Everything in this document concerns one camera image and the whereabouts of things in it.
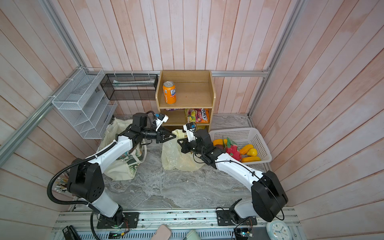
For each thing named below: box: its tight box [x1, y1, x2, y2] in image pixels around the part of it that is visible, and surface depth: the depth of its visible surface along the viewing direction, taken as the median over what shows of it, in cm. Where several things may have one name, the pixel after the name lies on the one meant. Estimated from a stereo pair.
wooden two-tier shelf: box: [155, 70, 216, 132], surface depth 94 cm
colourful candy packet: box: [187, 109, 197, 123], surface depth 95 cm
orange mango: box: [240, 144, 254, 155], surface depth 97 cm
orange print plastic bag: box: [161, 129, 205, 172], surface depth 83 cm
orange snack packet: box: [196, 108, 210, 124], surface depth 95 cm
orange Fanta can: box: [162, 81, 177, 105], surface depth 78 cm
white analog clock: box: [266, 220, 293, 240], surface depth 70 cm
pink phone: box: [150, 224, 172, 240], surface depth 70 cm
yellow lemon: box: [246, 148, 258, 157], surface depth 95 cm
